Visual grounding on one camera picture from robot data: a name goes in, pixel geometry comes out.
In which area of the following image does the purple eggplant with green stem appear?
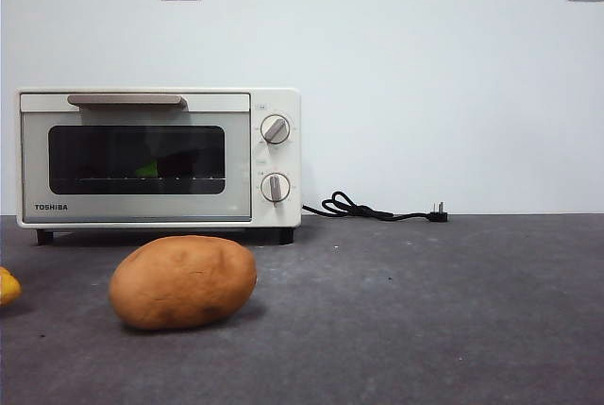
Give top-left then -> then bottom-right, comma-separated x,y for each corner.
135,148 -> 224,180

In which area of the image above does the glass oven door with handle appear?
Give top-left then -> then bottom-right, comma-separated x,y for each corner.
19,92 -> 252,225

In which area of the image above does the round oven timer knob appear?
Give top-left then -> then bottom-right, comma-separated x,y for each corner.
260,172 -> 292,209

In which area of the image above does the white Toshiba toaster oven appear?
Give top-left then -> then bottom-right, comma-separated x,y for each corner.
16,87 -> 302,246

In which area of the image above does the round oven temperature knob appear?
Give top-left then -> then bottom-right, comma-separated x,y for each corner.
260,114 -> 291,145

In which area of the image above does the brown potato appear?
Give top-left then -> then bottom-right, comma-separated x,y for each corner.
108,234 -> 259,331

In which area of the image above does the yellow vegetable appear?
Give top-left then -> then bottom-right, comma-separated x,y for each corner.
0,266 -> 23,308

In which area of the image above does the black power cable with plug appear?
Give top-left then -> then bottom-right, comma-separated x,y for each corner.
301,191 -> 450,226

